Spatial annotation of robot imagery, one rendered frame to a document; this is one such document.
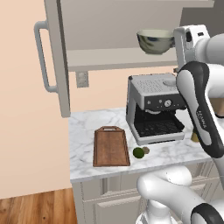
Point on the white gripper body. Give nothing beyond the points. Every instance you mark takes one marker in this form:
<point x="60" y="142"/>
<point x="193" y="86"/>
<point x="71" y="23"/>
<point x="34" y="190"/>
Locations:
<point x="180" y="48"/>

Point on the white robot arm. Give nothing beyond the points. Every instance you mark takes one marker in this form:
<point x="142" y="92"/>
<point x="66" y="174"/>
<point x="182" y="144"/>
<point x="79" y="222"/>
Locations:
<point x="201" y="116"/>

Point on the white and blue bowl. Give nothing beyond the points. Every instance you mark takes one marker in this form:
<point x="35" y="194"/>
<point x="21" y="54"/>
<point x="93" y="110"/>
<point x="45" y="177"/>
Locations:
<point x="154" y="42"/>

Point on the yellow condiment bottle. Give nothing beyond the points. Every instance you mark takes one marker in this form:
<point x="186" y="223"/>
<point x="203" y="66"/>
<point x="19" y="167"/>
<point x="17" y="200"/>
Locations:
<point x="194" y="137"/>

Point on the brown garlic bulb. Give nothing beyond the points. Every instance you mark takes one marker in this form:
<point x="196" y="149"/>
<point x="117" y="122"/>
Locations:
<point x="146" y="150"/>

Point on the green lime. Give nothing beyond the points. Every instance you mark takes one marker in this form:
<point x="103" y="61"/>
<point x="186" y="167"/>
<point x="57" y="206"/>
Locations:
<point x="138" y="153"/>

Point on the brown wooden cutting board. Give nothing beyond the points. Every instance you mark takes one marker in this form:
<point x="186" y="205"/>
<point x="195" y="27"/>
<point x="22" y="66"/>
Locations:
<point x="111" y="147"/>

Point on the grey cabinet door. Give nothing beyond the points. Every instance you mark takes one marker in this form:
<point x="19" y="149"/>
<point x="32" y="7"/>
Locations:
<point x="59" y="58"/>

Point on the grey base cabinet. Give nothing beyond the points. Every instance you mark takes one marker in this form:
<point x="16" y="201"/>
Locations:
<point x="110" y="201"/>

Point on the silver coffee machine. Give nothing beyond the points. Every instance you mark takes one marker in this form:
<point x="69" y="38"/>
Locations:
<point x="151" y="96"/>

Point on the grey wall cabinet with shelf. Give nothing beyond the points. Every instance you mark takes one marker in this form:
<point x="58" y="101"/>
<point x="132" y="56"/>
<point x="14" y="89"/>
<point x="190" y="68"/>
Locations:
<point x="116" y="57"/>

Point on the grey wall socket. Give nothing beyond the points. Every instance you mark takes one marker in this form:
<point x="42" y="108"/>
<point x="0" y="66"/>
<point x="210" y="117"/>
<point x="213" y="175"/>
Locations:
<point x="82" y="79"/>

